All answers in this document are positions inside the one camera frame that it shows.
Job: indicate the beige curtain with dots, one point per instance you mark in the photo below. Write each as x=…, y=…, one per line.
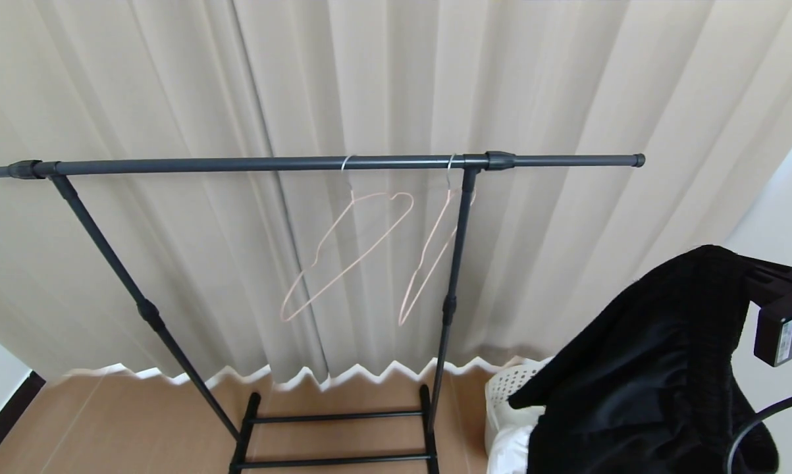
x=567, y=99

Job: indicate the white laundry basket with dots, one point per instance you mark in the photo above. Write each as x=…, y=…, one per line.
x=511, y=388

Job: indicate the white printed t-shirt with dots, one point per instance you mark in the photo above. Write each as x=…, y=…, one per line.
x=511, y=454

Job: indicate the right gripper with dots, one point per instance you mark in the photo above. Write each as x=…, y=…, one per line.
x=774, y=336

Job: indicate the black clothes rack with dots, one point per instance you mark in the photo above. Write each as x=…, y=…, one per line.
x=237, y=163

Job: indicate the pink clothes hanger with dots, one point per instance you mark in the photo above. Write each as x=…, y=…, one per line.
x=405, y=313
x=343, y=272

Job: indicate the black shorts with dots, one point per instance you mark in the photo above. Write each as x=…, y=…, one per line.
x=646, y=368

